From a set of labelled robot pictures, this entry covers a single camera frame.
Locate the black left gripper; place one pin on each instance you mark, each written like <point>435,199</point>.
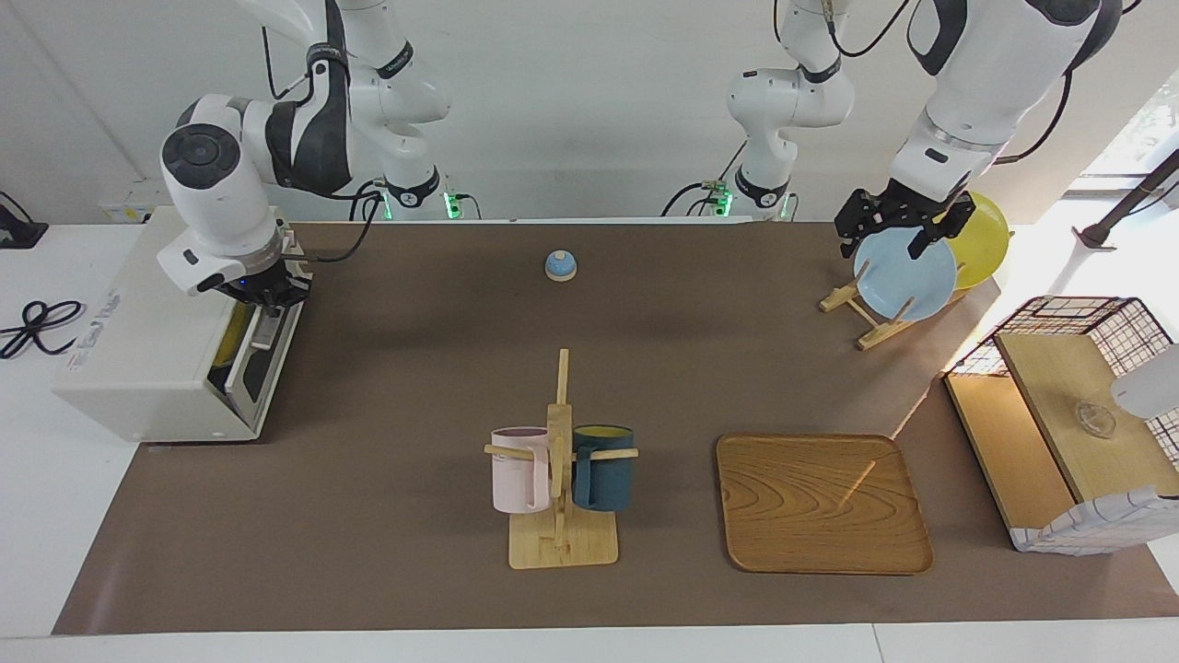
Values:
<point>921,203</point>

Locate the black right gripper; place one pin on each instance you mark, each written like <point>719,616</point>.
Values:
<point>253,284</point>

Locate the yellow corn cob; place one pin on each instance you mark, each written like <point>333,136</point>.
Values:
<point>232,336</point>

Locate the toaster oven glass door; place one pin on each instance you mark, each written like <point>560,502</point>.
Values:
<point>262,368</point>

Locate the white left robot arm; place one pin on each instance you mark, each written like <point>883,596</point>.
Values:
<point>995,55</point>

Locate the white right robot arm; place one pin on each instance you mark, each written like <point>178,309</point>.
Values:
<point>221,193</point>

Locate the white toaster oven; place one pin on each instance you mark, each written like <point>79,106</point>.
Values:
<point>138,341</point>

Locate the light blue plate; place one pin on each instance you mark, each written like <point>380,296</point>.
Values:
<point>907,281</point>

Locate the yellow plate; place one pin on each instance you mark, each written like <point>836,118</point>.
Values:
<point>986,244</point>

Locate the wooden plate rack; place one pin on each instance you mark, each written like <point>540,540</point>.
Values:
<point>880,333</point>

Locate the white socket box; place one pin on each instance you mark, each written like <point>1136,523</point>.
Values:
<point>129,207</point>

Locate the black stand pole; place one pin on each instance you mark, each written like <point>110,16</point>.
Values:
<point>1093,238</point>

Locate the small clear glass piece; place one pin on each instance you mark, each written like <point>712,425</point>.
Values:
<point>1096,421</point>

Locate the small blue dome bell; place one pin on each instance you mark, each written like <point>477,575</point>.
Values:
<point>560,267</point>

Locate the pink mug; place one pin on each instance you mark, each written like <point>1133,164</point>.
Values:
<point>516,474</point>

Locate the wooden serving tray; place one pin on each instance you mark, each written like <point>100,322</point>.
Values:
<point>811,506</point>

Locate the checkered white cloth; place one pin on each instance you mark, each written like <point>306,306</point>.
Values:
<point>1087,529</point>

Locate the dark blue mug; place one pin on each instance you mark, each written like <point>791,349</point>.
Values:
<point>603,479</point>

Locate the wooden mug rack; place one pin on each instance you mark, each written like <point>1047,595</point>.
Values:
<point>562,548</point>

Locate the black clamp mount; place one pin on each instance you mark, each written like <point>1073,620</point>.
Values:
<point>18,230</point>

